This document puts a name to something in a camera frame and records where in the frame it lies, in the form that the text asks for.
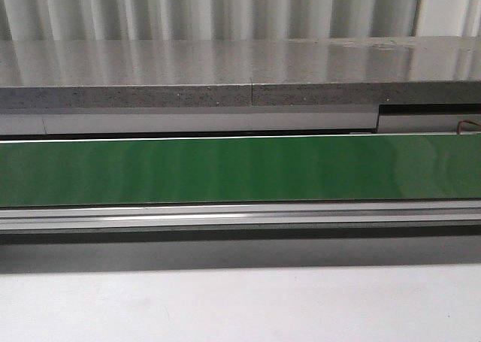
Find grey stone counter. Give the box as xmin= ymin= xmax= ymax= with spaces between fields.
xmin=1 ymin=37 xmax=480 ymax=109

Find green conveyor belt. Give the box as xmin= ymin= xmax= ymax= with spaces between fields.
xmin=1 ymin=134 xmax=480 ymax=207

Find white pleated curtain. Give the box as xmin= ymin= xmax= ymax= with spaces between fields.
xmin=1 ymin=0 xmax=480 ymax=41

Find red brown wire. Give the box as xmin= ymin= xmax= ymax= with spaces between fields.
xmin=456 ymin=120 xmax=481 ymax=135

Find aluminium conveyor frame rail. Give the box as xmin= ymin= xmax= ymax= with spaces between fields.
xmin=1 ymin=200 xmax=480 ymax=232

